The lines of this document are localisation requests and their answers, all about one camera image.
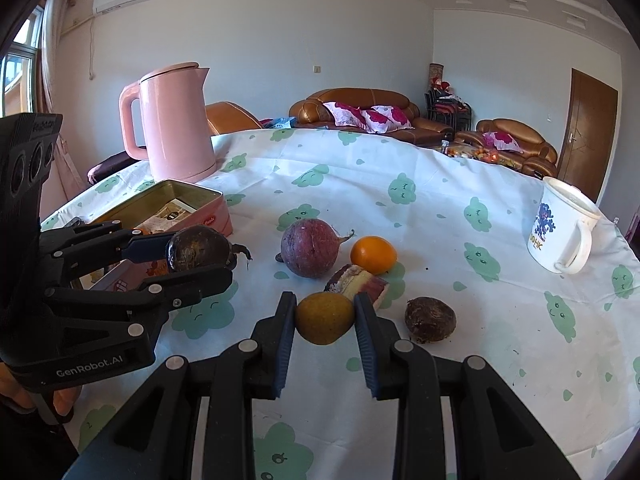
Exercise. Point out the pale curtain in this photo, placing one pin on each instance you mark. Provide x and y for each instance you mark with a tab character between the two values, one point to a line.
55	60

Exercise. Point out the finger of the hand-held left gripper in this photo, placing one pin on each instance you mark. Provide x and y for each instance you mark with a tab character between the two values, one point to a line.
145	250
190	285

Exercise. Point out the dark padded stool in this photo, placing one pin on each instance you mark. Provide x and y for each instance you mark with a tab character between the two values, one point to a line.
107	166

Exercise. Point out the large purple radish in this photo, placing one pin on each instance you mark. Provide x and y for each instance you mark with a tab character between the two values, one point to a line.
310	250

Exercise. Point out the coffee table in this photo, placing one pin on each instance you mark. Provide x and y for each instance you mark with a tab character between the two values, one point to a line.
462	149

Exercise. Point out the brown leather armchair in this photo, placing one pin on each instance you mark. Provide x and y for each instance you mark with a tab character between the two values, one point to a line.
510	127

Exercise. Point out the window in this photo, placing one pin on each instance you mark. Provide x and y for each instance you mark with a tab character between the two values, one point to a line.
17	60

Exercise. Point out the person's left hand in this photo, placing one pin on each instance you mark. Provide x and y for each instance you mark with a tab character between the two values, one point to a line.
15	385

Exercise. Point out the floral pink pillow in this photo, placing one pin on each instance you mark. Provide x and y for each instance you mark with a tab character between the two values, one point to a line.
502	141
345	112
387	117

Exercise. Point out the tall patterned cylinder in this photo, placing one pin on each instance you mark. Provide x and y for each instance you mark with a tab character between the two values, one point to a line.
436	72

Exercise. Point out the pile of small fruit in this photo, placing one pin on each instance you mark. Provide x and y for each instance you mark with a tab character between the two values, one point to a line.
490	156

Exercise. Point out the orange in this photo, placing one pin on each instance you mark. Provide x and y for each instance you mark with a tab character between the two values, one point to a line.
141	231
372	255

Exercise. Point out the brown leather sofa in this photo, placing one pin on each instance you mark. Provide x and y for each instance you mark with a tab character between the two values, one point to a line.
350	96

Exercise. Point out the small yellow-brown fruit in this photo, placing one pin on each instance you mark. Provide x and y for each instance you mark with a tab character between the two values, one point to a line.
324	317

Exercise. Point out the person's left forearm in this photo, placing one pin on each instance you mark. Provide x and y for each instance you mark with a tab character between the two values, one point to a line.
30	447

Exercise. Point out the white air conditioner pipe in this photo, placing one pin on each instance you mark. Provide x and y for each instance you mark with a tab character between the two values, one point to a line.
91	45

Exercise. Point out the pink electric kettle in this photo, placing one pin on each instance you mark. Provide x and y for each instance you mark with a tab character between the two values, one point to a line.
175	125

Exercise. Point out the blue plaid cloth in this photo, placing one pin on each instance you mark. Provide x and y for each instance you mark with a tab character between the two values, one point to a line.
280	121

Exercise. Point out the pink tin box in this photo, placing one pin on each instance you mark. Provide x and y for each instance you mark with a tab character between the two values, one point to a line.
220	217

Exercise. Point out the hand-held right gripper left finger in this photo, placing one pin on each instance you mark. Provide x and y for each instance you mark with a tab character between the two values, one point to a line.
285	345

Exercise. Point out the dark round root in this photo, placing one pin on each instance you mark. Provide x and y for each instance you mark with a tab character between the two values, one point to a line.
197	250
430	319

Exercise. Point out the brown leather chair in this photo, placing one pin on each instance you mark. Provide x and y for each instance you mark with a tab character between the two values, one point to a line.
230	117

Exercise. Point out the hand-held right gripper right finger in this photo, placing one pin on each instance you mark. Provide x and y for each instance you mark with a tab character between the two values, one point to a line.
367	345

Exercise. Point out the white mug with blue print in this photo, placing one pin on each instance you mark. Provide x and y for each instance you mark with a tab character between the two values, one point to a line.
555	230

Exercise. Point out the brown wooden door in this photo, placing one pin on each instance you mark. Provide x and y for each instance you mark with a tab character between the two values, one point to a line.
590	125

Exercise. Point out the stacked dark chairs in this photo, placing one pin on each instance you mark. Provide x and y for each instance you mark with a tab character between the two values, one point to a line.
450	107

